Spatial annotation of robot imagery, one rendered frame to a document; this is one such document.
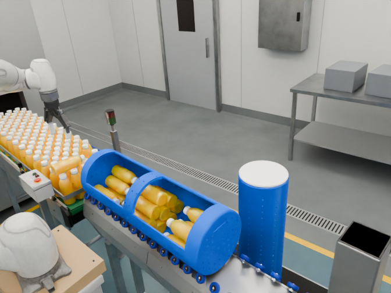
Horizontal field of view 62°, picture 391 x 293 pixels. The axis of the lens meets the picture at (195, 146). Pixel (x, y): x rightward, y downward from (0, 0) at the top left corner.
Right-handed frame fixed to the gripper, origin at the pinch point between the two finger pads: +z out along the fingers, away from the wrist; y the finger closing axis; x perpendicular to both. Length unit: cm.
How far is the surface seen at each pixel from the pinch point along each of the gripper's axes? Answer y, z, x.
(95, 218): -22, 46, 7
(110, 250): -23, 74, 2
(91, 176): -19.3, 21.7, 0.5
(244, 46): 54, 21, -351
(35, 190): 1.4, 24.4, 22.6
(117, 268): -23, 91, 1
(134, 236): -58, 39, 12
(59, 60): 373, 44, -262
